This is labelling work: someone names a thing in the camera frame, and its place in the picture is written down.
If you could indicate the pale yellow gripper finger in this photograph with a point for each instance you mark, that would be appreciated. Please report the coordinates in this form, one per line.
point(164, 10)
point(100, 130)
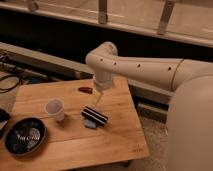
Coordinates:
point(96, 96)

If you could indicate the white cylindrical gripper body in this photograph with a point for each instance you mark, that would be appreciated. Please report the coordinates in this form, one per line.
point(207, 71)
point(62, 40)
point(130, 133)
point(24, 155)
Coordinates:
point(102, 82)

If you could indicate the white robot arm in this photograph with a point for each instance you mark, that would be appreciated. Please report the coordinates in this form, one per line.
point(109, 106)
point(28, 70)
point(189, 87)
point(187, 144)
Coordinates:
point(186, 84)

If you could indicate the small brown red object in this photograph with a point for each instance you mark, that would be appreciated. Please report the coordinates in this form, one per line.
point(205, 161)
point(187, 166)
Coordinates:
point(87, 90)

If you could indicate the black white striped block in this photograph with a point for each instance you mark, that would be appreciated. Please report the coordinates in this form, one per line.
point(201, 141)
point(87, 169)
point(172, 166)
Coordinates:
point(94, 116)

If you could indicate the small blue-grey block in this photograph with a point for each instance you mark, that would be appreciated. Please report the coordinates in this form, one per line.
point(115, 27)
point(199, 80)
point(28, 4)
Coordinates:
point(90, 124)

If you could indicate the wooden table board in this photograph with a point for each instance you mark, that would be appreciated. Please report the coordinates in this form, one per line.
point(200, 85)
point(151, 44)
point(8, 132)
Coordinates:
point(68, 143)

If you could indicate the black round bowl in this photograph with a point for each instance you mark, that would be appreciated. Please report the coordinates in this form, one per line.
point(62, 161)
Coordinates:
point(25, 136)

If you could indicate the black object at left edge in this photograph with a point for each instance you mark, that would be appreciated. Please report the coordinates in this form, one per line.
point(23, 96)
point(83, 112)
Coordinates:
point(4, 116)

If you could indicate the metal rail frame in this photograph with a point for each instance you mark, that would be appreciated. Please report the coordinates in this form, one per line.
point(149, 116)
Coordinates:
point(48, 62)

